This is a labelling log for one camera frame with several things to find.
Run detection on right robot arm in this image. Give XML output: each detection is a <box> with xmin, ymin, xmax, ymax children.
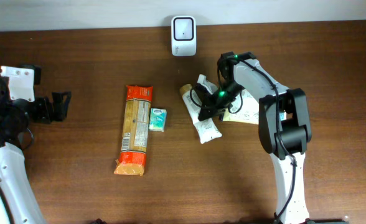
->
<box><xmin>198</xmin><ymin>52</ymin><xmax>312</xmax><ymax>223</ymax></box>

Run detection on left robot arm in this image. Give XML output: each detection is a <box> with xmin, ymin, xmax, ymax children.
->
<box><xmin>0</xmin><ymin>76</ymin><xmax>72</xmax><ymax>223</ymax></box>

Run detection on orange spaghetti packet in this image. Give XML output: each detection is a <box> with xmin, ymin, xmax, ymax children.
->
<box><xmin>114</xmin><ymin>85</ymin><xmax>153</xmax><ymax>176</ymax></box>

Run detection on right black cable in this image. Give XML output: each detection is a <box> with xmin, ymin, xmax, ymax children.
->
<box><xmin>189</xmin><ymin>58</ymin><xmax>298</xmax><ymax>220</ymax></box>

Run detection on white barcode scanner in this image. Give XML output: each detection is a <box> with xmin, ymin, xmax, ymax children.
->
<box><xmin>171</xmin><ymin>16</ymin><xmax>197</xmax><ymax>57</ymax></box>

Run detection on teal tissue pack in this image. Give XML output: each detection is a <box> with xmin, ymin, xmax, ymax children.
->
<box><xmin>149</xmin><ymin>108</ymin><xmax>167</xmax><ymax>132</ymax></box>

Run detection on white cream tube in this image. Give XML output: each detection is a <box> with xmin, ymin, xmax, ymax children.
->
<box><xmin>179</xmin><ymin>84</ymin><xmax>222</xmax><ymax>144</ymax></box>

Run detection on pale yellow snack bag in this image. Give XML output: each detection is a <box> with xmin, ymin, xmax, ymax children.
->
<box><xmin>222</xmin><ymin>88</ymin><xmax>287</xmax><ymax>126</ymax></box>

